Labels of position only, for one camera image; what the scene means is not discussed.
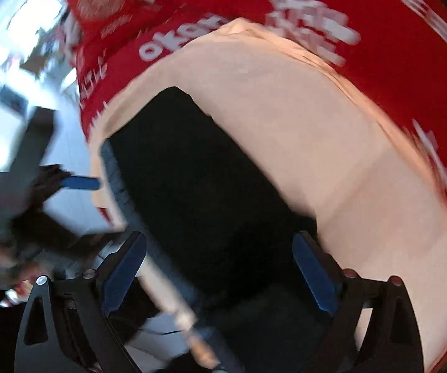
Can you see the red printed blanket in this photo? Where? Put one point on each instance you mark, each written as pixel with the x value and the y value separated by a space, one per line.
pixel 382 66

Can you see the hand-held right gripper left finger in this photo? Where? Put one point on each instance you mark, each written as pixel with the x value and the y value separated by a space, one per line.
pixel 124 272

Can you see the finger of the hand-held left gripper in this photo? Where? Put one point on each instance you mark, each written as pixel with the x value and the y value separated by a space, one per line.
pixel 79 182
pixel 52 233

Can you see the black pants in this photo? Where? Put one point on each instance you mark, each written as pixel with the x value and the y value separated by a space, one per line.
pixel 208 186

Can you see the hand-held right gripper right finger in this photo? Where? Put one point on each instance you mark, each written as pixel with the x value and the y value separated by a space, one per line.
pixel 316 276

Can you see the red pillow with white print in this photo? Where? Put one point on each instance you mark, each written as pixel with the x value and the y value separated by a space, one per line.
pixel 111 70

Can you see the red pillow with gold medallion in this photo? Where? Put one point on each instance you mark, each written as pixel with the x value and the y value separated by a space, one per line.
pixel 99 4

